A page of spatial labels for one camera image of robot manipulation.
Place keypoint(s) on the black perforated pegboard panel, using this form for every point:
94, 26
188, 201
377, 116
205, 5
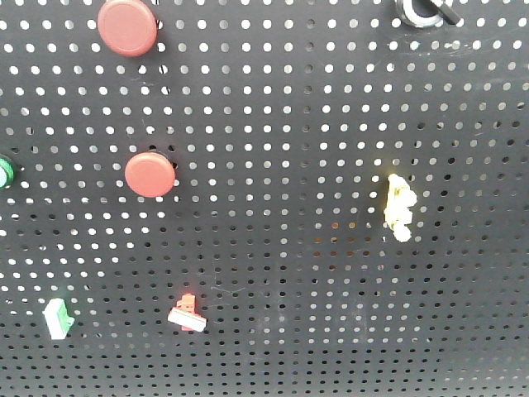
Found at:
283, 121

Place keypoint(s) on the red rocker switch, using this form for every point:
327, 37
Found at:
184, 314

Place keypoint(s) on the small red push button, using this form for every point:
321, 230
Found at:
150, 174

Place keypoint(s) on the large red push button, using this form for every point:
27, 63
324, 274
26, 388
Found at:
127, 27

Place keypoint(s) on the green push button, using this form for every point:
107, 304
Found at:
8, 171

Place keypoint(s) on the green rocker switch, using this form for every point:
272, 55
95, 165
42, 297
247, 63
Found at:
57, 319

